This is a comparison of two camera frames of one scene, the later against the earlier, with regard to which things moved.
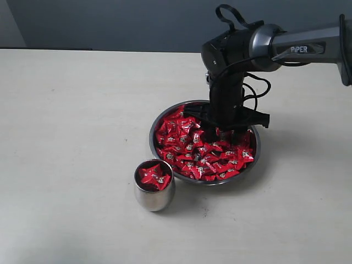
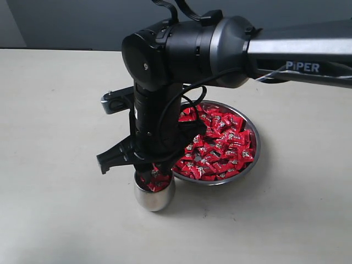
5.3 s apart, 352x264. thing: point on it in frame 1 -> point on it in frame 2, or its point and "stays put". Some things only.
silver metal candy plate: [201, 154] stays put
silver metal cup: [159, 201] stays put
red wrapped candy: [246, 155] stays put
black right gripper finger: [210, 133] -> [145, 170]
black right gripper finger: [236, 137] -> [166, 166]
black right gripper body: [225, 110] -> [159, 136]
